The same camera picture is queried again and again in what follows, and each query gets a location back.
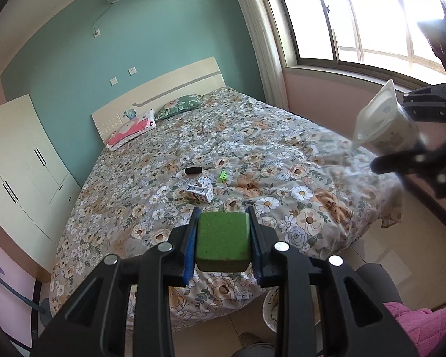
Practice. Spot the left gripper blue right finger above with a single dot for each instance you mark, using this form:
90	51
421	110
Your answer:
354	322

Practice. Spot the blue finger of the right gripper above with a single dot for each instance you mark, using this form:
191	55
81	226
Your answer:
427	104
430	166

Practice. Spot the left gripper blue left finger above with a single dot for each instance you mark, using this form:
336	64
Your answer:
93	320

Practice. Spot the green sponge cube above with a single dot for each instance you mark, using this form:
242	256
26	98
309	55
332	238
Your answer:
223	242

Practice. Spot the white blue milk carton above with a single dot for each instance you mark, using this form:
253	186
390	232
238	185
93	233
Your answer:
201	194

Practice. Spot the black foam cylinder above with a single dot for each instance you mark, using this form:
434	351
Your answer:
194	170

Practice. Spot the small bright green toy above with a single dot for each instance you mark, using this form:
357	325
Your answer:
223	177

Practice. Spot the white medicine box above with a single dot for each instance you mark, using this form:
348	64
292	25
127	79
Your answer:
205	182

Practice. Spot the white lined trash bin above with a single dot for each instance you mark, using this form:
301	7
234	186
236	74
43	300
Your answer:
270	309

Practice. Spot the person's right grey trouser leg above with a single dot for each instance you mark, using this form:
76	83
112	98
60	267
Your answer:
380	282

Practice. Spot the floral bed quilt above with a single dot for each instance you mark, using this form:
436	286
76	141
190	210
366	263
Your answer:
231	153

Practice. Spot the white wardrobe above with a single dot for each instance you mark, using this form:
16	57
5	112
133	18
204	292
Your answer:
37	192

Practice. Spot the pink white pillow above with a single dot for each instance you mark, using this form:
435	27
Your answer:
131	130

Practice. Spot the cream curtain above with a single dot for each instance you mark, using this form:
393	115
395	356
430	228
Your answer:
272	42

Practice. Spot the beige wooden headboard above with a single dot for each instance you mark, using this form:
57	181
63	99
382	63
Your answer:
201	77

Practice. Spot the green leaf pillow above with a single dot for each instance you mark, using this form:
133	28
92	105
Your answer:
178	106

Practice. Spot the window with frame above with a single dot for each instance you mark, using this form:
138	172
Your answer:
369	37

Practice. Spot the white wall socket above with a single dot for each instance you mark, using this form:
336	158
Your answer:
113	81

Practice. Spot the white wall switch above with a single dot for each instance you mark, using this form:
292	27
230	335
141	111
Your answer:
132	70

